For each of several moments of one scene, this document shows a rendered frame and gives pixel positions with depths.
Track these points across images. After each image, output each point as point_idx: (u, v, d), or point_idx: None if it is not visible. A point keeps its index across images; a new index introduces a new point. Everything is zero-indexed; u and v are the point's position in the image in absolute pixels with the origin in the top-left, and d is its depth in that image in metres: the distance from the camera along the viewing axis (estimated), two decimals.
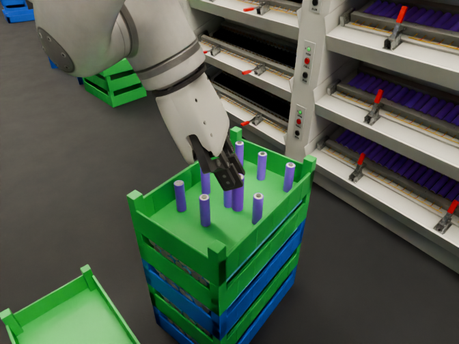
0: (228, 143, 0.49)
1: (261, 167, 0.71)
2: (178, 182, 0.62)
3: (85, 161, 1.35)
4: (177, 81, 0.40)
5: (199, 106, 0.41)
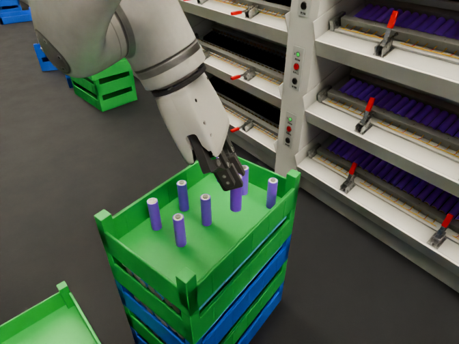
0: (228, 143, 0.49)
1: (243, 182, 0.67)
2: (151, 200, 0.58)
3: (70, 168, 1.31)
4: (177, 81, 0.40)
5: (199, 106, 0.41)
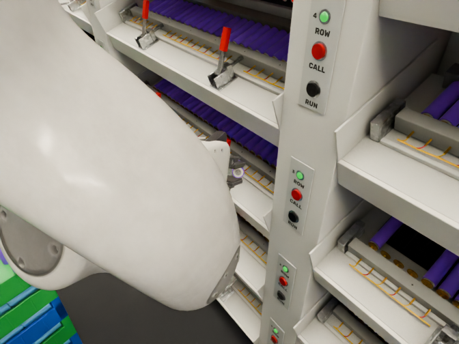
0: (229, 166, 0.46)
1: None
2: None
3: None
4: None
5: None
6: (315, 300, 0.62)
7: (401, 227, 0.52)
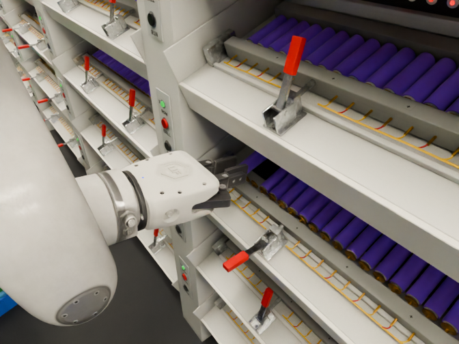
0: None
1: None
2: None
3: None
4: None
5: None
6: (207, 232, 0.69)
7: None
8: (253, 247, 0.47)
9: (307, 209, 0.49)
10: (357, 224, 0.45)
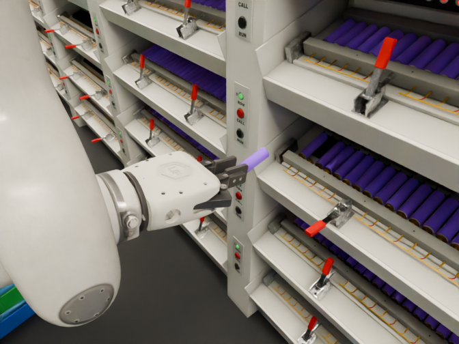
0: None
1: (249, 161, 0.52)
2: None
3: None
4: None
5: None
6: (265, 212, 0.77)
7: (324, 142, 0.67)
8: (328, 217, 0.55)
9: (371, 185, 0.57)
10: (418, 197, 0.53)
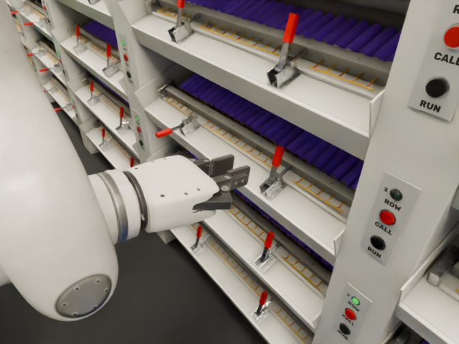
0: (202, 164, 0.49)
1: None
2: None
3: None
4: (138, 208, 0.39)
5: (168, 194, 0.40)
6: (161, 143, 0.97)
7: None
8: (176, 126, 0.75)
9: (217, 102, 0.77)
10: (244, 106, 0.74)
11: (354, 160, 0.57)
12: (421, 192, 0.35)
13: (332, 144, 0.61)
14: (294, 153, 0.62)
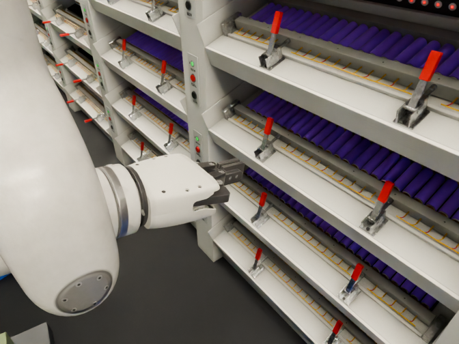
0: (205, 166, 0.48)
1: None
2: None
3: None
4: (139, 203, 0.39)
5: (169, 190, 0.40)
6: None
7: None
8: (265, 139, 0.72)
9: (294, 125, 0.75)
10: (325, 131, 0.71)
11: None
12: None
13: (434, 177, 0.58)
14: None
